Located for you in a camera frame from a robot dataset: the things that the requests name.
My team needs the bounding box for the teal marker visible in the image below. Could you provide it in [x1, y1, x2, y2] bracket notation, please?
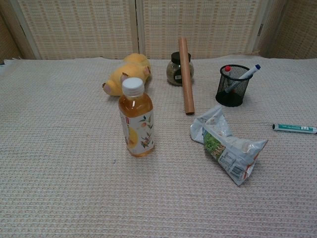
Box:
[271, 123, 317, 135]

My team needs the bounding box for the black mesh pen holder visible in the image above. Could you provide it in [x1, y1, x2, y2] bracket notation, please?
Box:
[215, 64, 252, 108]

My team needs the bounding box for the red capped marker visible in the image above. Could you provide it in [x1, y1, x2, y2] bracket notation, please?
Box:
[224, 65, 235, 95]

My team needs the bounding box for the white marker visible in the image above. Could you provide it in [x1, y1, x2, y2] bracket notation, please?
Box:
[224, 64, 262, 93]

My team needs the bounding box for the tea bottle with white cap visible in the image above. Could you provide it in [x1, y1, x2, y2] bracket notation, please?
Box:
[118, 77, 156, 158]

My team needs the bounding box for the glass jar with black lid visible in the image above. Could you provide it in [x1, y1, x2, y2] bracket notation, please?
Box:
[166, 52, 194, 87]

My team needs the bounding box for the wooden rolling pin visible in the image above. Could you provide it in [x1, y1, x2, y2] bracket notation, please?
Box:
[178, 37, 196, 116]

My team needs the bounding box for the yellow plush toy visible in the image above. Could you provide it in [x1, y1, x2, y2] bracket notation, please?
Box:
[102, 53, 152, 96]

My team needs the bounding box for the crumpled snack bag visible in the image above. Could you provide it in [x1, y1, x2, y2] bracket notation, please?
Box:
[190, 105, 269, 187]

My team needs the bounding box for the woven folding screen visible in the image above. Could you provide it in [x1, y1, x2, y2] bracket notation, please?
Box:
[0, 0, 317, 60]

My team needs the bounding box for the beige woven tablecloth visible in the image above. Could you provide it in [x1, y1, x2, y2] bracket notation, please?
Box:
[0, 55, 317, 238]

